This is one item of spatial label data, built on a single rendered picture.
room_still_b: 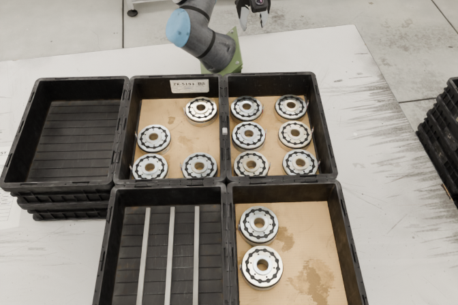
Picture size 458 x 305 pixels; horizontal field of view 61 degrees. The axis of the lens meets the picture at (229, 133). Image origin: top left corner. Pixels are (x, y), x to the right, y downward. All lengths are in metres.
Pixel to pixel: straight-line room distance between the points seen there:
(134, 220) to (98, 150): 0.27
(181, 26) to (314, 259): 0.83
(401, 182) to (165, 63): 1.01
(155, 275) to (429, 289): 0.75
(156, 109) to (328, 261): 0.71
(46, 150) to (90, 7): 2.12
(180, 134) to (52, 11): 2.29
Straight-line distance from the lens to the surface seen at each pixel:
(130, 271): 1.06
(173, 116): 1.29
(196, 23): 1.36
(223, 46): 1.42
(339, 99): 1.55
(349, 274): 1.01
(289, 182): 1.03
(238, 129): 1.20
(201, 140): 1.22
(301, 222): 1.10
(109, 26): 3.07
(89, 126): 1.32
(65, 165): 1.26
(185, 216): 1.09
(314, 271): 1.06
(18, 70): 1.82
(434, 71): 2.93
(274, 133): 1.24
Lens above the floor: 1.82
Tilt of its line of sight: 54 degrees down
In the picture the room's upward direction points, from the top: straight up
